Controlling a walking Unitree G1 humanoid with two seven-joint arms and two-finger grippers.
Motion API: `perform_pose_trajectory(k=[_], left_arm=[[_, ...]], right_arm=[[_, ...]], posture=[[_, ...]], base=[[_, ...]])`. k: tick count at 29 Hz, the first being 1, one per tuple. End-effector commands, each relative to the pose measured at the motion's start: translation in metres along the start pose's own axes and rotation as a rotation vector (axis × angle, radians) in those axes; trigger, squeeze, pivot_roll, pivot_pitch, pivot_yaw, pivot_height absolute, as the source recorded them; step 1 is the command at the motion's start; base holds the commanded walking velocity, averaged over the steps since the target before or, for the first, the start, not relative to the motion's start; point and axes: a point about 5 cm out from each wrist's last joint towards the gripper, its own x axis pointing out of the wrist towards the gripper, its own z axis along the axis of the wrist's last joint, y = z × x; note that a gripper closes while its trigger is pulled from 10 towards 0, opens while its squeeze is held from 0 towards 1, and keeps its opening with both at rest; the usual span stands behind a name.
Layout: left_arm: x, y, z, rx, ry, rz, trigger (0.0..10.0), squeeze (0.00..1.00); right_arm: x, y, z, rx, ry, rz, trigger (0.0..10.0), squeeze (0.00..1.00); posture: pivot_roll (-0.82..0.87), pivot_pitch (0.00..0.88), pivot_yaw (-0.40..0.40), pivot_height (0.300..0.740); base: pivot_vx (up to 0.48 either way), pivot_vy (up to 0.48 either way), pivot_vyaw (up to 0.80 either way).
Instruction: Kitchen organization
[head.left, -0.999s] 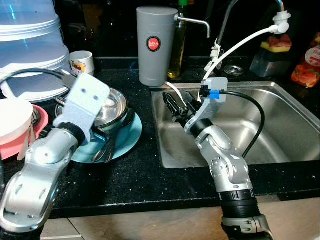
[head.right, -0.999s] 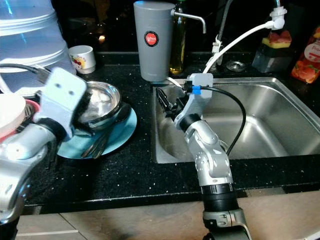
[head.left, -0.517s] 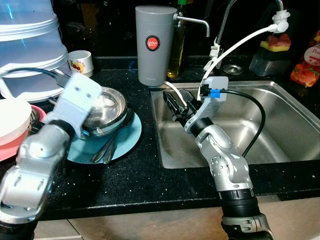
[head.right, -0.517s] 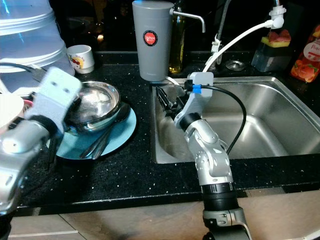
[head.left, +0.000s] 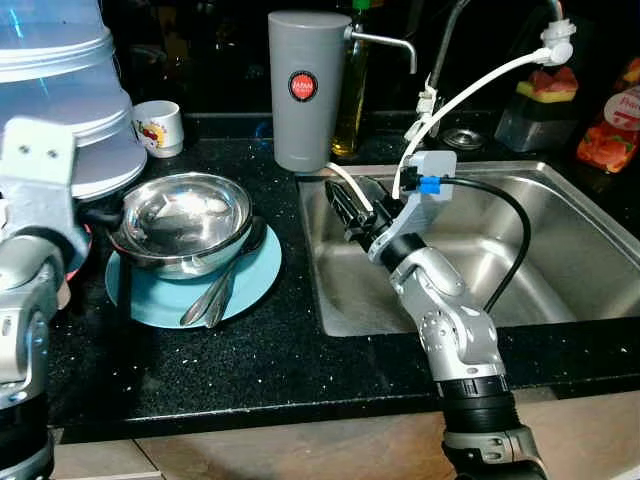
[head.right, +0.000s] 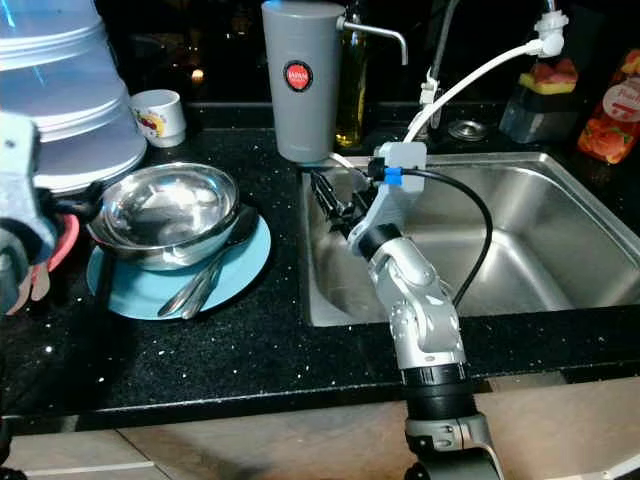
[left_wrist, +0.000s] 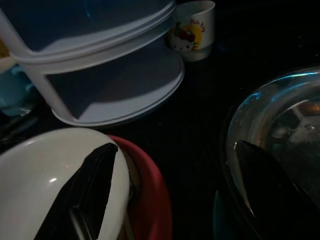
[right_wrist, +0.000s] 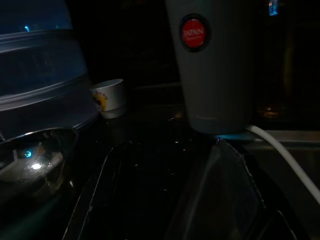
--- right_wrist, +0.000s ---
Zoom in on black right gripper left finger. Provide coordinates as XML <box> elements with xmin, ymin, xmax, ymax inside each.
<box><xmin>62</xmin><ymin>140</ymin><xmax>133</xmax><ymax>240</ymax></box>

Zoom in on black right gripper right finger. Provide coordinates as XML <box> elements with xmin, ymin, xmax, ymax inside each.
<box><xmin>172</xmin><ymin>138</ymin><xmax>298</xmax><ymax>240</ymax></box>

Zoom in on white water hose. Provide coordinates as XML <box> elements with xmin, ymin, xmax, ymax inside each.
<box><xmin>244</xmin><ymin>124</ymin><xmax>320</xmax><ymax>201</ymax></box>

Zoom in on metal spoon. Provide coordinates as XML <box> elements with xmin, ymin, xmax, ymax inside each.
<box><xmin>0</xmin><ymin>127</ymin><xmax>80</xmax><ymax>198</ymax></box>

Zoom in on green capped oil bottle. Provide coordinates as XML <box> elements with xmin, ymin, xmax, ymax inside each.
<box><xmin>257</xmin><ymin>14</ymin><xmax>296</xmax><ymax>120</ymax></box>

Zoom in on white printed cup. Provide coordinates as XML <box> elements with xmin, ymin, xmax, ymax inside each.
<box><xmin>90</xmin><ymin>78</ymin><xmax>128</xmax><ymax>120</ymax></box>

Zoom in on stainless steel sink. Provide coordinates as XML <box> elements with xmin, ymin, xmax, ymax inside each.
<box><xmin>246</xmin><ymin>128</ymin><xmax>320</xmax><ymax>240</ymax></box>

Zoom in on grey water filter canister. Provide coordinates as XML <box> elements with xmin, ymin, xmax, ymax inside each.
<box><xmin>163</xmin><ymin>0</ymin><xmax>258</xmax><ymax>135</ymax></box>

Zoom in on translucent tiered plastic container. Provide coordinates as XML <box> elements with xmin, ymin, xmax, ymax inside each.
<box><xmin>0</xmin><ymin>0</ymin><xmax>100</xmax><ymax>141</ymax></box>

